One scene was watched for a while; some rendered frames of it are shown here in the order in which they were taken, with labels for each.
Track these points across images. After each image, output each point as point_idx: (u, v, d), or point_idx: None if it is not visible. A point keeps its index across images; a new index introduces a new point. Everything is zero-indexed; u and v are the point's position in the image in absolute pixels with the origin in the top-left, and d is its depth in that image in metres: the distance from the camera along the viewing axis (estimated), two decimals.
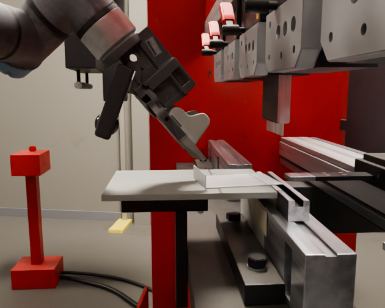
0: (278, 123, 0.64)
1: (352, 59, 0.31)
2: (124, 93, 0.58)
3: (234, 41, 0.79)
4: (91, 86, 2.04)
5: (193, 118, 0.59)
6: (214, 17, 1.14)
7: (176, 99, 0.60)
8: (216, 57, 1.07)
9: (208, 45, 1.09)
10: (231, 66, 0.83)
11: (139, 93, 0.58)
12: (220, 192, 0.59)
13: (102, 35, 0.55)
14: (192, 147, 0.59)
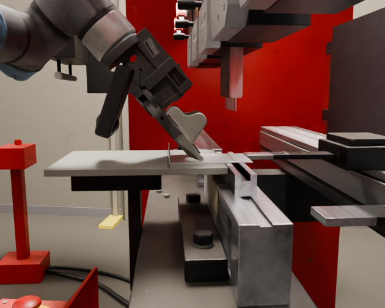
0: (233, 98, 0.62)
1: (260, 2, 0.29)
2: (123, 93, 0.59)
3: (196, 19, 0.77)
4: (76, 78, 2.02)
5: (190, 118, 0.60)
6: None
7: (174, 99, 0.60)
8: (188, 41, 1.05)
9: (181, 29, 1.07)
10: (195, 46, 0.81)
11: (136, 93, 0.59)
12: (168, 167, 0.57)
13: (99, 36, 0.57)
14: (189, 146, 0.59)
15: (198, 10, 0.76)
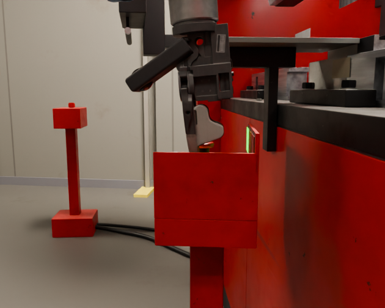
0: None
1: None
2: (170, 64, 0.60)
3: None
4: (131, 41, 2.19)
5: (211, 124, 0.61)
6: None
7: (209, 98, 0.60)
8: None
9: None
10: None
11: (181, 72, 0.59)
12: (314, 37, 0.73)
13: (184, 5, 0.57)
14: (194, 146, 0.62)
15: None
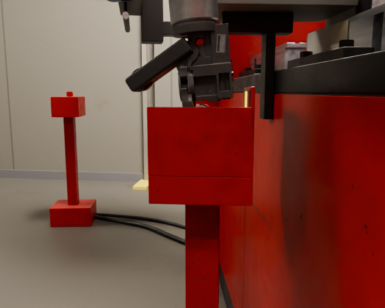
0: None
1: None
2: (170, 64, 0.60)
3: None
4: (129, 29, 2.18)
5: None
6: None
7: (209, 98, 0.60)
8: None
9: None
10: None
11: (181, 72, 0.59)
12: None
13: (184, 5, 0.57)
14: None
15: None
